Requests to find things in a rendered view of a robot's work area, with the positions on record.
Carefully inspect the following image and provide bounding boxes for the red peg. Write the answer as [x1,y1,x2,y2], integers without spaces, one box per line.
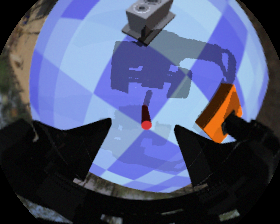
[141,105,152,129]

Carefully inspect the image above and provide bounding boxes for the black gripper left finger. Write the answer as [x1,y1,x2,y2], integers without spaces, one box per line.
[31,117,112,181]

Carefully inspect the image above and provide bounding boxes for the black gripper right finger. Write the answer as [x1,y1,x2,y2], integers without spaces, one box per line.
[175,124,248,188]

